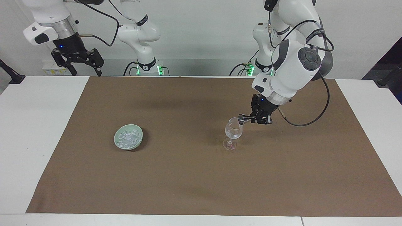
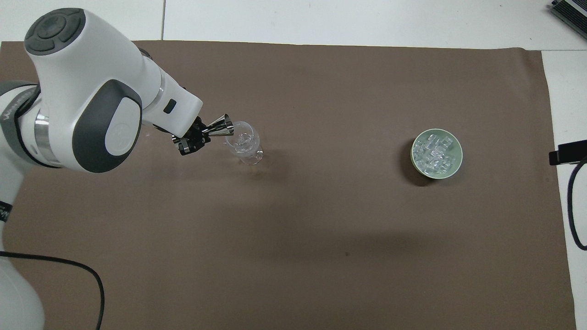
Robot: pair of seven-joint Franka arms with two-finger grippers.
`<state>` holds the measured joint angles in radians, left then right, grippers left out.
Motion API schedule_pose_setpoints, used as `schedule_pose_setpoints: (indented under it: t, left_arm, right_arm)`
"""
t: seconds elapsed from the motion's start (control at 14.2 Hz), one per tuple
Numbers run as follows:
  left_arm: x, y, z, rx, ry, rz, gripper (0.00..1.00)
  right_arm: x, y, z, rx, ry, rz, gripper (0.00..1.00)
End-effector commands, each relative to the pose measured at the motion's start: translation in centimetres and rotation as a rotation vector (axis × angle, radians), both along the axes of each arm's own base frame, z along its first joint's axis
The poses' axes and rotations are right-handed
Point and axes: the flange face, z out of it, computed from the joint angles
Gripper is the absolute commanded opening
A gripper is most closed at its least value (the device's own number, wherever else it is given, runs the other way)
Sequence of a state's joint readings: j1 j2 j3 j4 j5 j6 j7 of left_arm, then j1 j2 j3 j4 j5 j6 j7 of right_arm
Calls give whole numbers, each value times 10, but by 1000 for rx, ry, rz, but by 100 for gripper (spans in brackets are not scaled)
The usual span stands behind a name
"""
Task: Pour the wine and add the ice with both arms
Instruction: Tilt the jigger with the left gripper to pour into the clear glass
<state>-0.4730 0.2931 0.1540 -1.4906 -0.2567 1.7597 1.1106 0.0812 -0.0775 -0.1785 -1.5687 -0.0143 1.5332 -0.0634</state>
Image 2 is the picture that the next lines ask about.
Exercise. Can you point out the steel double jigger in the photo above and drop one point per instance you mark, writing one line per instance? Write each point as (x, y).
(222, 126)

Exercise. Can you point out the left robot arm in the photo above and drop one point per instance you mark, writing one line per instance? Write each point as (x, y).
(78, 87)

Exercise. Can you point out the clear wine glass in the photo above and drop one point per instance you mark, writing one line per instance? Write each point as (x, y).
(244, 144)

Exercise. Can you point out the clear ice cubes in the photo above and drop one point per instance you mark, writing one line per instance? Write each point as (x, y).
(434, 152)

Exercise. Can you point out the green bowl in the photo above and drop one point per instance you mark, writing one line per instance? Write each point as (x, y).
(436, 153)

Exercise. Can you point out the black stand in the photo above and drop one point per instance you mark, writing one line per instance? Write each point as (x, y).
(570, 151)

